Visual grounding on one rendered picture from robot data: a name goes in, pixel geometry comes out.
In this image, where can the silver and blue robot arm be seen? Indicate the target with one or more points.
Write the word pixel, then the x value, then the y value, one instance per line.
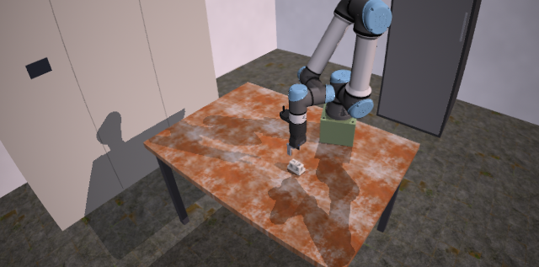
pixel 351 90

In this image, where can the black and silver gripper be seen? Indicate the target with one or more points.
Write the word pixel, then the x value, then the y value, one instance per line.
pixel 297 129

